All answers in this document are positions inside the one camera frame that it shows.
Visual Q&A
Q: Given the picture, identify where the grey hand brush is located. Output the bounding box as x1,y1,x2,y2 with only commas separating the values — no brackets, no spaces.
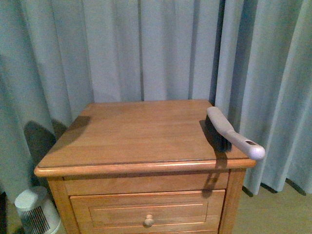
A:
205,107,265,160

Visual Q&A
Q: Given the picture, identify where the white round air purifier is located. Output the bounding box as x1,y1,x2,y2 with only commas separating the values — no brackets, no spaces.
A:
14,186,61,234

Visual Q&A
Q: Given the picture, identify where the wooden nightstand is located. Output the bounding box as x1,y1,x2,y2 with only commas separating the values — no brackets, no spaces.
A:
35,100,255,234

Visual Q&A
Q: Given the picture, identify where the upper wooden drawer knob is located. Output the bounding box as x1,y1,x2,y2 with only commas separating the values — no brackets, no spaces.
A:
143,214,155,228

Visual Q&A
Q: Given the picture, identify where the light blue curtain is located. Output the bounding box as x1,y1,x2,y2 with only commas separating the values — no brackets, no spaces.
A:
0,0,312,201

